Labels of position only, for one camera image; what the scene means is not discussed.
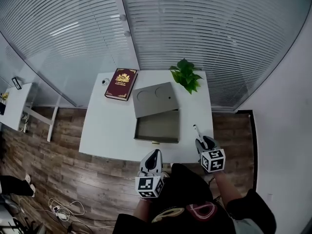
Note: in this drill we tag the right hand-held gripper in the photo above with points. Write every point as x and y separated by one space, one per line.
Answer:
214 161

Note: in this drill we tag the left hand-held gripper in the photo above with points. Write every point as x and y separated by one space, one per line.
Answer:
146 186

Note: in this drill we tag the white black marker pen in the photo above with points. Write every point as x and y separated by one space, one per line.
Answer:
198 131

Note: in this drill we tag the grey box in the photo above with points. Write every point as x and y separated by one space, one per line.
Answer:
158 125

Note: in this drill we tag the person's left forearm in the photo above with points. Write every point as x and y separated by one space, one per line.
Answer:
142 209

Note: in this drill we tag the person's right forearm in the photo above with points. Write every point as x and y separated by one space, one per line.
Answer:
226 189

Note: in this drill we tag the person's white shoe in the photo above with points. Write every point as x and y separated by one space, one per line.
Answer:
166 174

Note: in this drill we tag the person's black printed shirt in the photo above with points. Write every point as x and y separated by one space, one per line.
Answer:
187 199

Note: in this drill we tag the white square table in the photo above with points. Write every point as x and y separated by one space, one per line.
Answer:
109 125

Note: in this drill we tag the green potted plant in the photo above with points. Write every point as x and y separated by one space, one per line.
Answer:
186 75

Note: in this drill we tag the maroon hardcover book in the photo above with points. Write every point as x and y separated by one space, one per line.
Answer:
122 84

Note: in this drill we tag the small round white sticker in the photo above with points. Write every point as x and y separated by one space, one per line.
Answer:
105 81

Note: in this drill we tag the white venetian blinds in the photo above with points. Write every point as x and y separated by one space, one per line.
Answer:
195 28

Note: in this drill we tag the white long desk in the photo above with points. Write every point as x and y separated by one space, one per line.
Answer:
14 106

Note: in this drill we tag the small yellow flowers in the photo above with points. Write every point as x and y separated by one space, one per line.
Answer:
4 96

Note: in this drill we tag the black picture frame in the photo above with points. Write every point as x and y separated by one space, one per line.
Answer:
16 83

